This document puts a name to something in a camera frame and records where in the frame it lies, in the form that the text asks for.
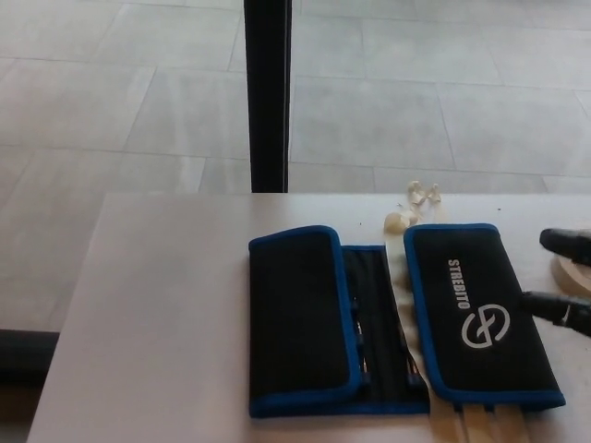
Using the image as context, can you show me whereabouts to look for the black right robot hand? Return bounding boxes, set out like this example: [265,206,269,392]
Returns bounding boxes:
[521,227,591,339]

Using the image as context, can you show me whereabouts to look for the black blue roll-up toolkit pouch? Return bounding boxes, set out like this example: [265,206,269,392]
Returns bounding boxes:
[247,222,567,422]

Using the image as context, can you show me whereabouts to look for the beige masking tape roll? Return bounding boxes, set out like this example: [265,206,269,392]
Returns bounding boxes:
[550,255,591,298]

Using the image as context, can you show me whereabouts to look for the black vertical pole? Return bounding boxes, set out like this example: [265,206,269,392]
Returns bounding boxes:
[243,0,291,194]

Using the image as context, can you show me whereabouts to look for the dark grey low furniture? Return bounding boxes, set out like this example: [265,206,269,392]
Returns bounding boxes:
[0,328,62,385]

